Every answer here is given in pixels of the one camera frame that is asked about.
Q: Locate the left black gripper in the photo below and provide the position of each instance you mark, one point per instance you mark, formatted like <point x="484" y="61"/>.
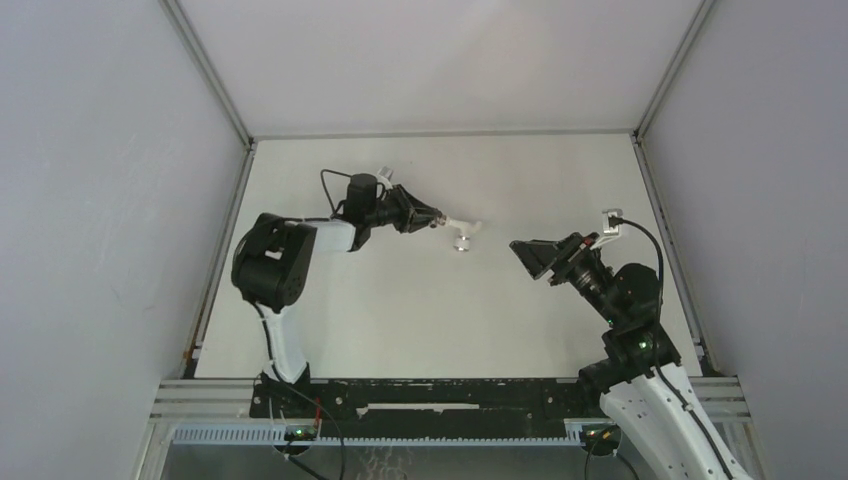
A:
<point x="422" y="214"/>

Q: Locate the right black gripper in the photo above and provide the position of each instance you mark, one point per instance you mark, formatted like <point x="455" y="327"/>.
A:
<point x="539" y="255"/>

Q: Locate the white plastic water faucet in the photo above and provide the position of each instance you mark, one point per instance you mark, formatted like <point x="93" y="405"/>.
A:
<point x="464" y="231"/>

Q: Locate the metal tee pipe fitting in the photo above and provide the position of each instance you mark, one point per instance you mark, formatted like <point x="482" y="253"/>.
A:
<point x="439" y="221"/>

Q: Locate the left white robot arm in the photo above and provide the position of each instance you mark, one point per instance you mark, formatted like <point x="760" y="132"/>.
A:
<point x="271" y="262"/>

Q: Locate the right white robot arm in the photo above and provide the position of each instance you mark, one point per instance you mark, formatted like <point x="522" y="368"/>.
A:
<point x="642" y="385"/>

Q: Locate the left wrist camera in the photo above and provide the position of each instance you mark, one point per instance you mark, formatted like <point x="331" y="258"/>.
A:
<point x="384" y="175"/>

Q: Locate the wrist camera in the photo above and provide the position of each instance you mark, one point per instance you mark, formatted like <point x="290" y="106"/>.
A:
<point x="384" y="175"/>
<point x="612" y="219"/>

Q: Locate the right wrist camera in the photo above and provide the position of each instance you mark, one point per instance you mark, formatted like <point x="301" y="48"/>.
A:
<point x="612" y="219"/>

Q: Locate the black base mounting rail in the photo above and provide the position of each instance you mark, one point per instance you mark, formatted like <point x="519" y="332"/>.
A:
<point x="523" y="406"/>

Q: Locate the white slotted cable duct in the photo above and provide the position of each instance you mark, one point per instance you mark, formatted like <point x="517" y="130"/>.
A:
<point x="267" y="435"/>

